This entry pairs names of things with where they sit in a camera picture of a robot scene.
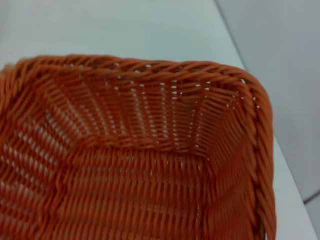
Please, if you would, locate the orange woven plastic basket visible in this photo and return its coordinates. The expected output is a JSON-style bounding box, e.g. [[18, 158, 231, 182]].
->
[[0, 54, 277, 240]]

